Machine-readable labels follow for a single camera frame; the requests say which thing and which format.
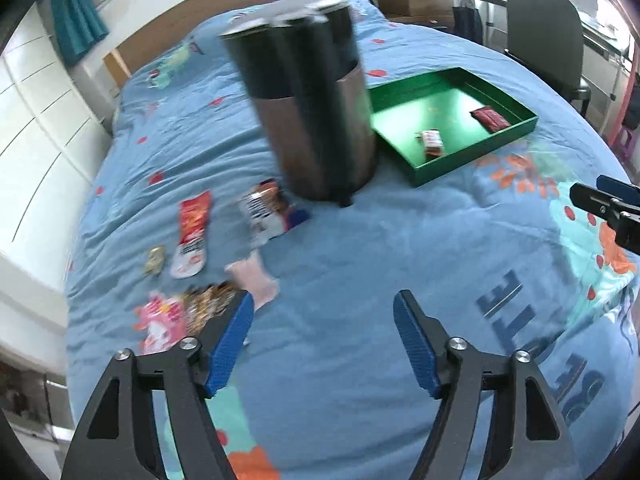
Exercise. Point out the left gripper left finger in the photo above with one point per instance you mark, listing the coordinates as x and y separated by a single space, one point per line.
198 368

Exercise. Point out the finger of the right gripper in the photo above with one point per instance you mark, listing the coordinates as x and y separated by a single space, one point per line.
610 208
626 192

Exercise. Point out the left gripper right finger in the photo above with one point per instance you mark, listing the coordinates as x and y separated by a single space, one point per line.
451 371

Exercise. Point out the pink cartoon snack packet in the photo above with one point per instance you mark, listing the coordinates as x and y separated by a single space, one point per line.
163 320

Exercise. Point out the brown gold oatmeal packet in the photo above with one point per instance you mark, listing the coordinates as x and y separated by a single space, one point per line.
202 304

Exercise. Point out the pale pink striped packet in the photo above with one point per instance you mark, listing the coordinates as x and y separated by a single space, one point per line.
250 274

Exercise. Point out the red snack packet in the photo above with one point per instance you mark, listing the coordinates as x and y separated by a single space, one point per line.
491 120

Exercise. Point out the silver blue snack wrapper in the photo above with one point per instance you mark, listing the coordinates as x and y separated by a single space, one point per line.
269 212

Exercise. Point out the small orange-brown snack bar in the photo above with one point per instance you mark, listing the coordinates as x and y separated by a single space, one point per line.
431 142

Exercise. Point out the small gold wrapped candy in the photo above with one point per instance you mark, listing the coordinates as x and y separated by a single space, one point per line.
155 260

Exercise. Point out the blue patterned duvet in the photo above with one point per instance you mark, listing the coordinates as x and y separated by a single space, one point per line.
324 389

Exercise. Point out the red and white snack sachet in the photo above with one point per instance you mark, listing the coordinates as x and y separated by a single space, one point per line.
190 255

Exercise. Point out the glass desk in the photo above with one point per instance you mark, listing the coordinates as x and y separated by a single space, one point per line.
608 40

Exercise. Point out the dark grey office chair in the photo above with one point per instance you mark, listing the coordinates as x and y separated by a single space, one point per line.
553 50

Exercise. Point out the green shallow tray box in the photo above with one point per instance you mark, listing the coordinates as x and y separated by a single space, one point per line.
443 100

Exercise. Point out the dark blue hanging bag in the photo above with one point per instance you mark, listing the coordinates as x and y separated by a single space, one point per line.
467 24

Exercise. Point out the black and steel kettle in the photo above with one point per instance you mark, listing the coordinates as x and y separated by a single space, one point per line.
301 68

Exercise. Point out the teal curtain left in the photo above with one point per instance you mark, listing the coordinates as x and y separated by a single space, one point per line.
78 28

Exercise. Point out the wooden headboard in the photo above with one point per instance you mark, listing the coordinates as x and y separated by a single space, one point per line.
159 34

